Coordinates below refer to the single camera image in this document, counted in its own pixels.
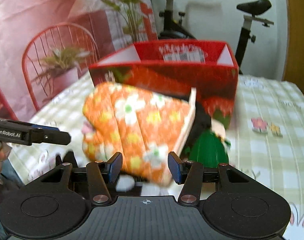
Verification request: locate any red strawberry cardboard box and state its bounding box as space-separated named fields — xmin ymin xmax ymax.
xmin=89 ymin=39 xmax=239 ymax=128

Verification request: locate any orange floral oven mitt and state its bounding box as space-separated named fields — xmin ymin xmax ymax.
xmin=82 ymin=82 xmax=196 ymax=186

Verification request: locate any black eye mask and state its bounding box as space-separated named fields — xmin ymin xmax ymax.
xmin=182 ymin=102 xmax=212 ymax=155

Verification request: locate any wooden door panel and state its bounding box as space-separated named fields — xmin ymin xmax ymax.
xmin=284 ymin=0 xmax=304 ymax=93

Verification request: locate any green knitted pouch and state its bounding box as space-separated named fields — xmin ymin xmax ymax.
xmin=188 ymin=130 xmax=231 ymax=168

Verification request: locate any black exercise bike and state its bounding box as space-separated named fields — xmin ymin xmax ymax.
xmin=152 ymin=0 xmax=277 ymax=77

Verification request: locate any printed red backdrop cloth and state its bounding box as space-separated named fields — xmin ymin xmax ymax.
xmin=0 ymin=0 xmax=156 ymax=121

